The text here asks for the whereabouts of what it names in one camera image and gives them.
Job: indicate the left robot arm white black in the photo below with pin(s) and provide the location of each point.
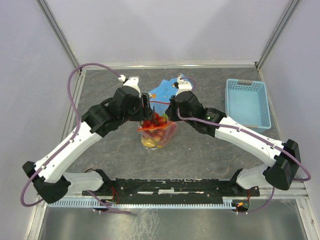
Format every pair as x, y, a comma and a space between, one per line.
49, 176

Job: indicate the blue plastic basket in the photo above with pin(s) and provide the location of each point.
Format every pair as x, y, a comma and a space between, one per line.
246, 102

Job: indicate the clear zip bag orange zipper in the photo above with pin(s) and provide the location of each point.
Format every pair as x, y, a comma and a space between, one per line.
170, 132

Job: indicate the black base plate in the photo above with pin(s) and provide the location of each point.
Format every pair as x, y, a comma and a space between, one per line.
173, 191

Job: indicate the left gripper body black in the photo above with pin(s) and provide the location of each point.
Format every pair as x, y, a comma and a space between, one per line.
145, 112

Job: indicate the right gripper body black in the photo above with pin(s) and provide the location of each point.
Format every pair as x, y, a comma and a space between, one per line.
173, 115

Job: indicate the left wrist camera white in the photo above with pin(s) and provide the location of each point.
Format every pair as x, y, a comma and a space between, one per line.
132, 81

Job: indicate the blue cartoon print cloth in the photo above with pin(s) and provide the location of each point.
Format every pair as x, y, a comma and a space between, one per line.
160, 96

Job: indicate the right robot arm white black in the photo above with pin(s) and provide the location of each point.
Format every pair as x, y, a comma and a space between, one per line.
280, 159

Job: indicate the light blue cable duct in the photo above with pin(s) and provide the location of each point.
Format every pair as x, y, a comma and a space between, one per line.
90, 202

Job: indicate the aluminium frame rail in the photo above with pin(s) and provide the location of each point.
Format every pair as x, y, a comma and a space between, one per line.
181, 64

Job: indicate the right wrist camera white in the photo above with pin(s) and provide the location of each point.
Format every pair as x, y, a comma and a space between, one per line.
182, 85

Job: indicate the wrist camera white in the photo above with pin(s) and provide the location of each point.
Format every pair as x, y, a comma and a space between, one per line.
182, 85
132, 81

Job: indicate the red berry cluster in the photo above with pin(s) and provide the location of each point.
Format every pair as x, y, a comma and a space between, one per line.
155, 128

